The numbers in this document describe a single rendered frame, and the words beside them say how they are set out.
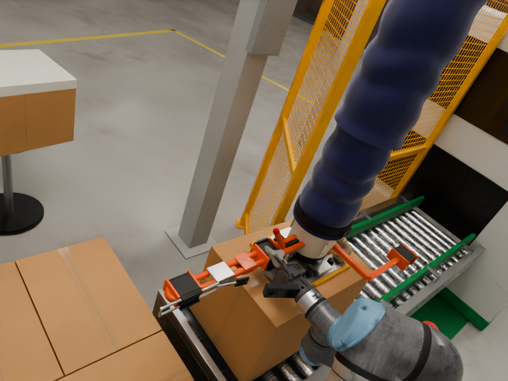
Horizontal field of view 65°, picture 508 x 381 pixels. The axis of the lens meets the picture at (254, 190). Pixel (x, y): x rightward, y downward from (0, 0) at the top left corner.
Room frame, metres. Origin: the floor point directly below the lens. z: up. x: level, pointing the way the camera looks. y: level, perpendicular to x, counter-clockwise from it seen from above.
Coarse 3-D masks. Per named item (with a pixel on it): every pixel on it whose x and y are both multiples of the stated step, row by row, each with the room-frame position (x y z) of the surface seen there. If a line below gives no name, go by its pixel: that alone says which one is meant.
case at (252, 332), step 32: (288, 224) 1.43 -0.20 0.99; (224, 256) 1.09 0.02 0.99; (352, 256) 1.38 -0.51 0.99; (224, 288) 1.04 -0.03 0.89; (256, 288) 1.00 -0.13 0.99; (320, 288) 1.12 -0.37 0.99; (352, 288) 1.23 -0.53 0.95; (224, 320) 1.00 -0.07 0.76; (256, 320) 0.92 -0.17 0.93; (288, 320) 0.92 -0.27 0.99; (224, 352) 0.96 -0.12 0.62; (256, 352) 0.88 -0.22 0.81; (288, 352) 1.05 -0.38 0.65
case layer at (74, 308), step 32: (32, 256) 1.12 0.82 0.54; (64, 256) 1.18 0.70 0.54; (96, 256) 1.24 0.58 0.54; (0, 288) 0.92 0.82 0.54; (32, 288) 0.97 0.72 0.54; (64, 288) 1.02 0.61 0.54; (96, 288) 1.08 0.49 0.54; (128, 288) 1.14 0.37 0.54; (0, 320) 0.80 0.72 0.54; (32, 320) 0.84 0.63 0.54; (64, 320) 0.89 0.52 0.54; (96, 320) 0.94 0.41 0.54; (128, 320) 0.99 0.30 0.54; (0, 352) 0.69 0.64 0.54; (32, 352) 0.73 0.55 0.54; (64, 352) 0.77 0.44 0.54; (96, 352) 0.82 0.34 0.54; (128, 352) 0.86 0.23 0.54; (160, 352) 0.91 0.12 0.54
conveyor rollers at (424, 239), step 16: (384, 224) 2.44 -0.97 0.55; (400, 224) 2.53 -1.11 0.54; (416, 224) 2.64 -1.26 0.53; (432, 224) 2.69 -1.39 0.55; (352, 240) 2.14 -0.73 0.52; (368, 240) 2.18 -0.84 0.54; (384, 240) 2.23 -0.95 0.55; (400, 240) 2.32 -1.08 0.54; (416, 240) 2.38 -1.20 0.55; (432, 240) 2.47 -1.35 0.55; (448, 240) 2.57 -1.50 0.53; (368, 256) 2.05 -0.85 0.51; (384, 256) 2.08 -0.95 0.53; (432, 256) 2.27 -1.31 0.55; (384, 272) 1.91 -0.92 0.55; (400, 272) 2.00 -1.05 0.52; (368, 288) 1.73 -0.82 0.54; (384, 288) 1.78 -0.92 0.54; (416, 288) 1.92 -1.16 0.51; (400, 304) 1.70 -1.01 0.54; (208, 352) 0.98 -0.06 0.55; (288, 368) 1.05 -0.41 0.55; (304, 368) 1.08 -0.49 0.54
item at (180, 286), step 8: (168, 280) 0.76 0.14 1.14; (176, 280) 0.77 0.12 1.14; (184, 280) 0.78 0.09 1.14; (192, 280) 0.79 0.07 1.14; (176, 288) 0.75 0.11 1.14; (184, 288) 0.76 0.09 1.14; (192, 288) 0.77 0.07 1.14; (200, 288) 0.78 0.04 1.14; (176, 296) 0.73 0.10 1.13; (176, 304) 0.72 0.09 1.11
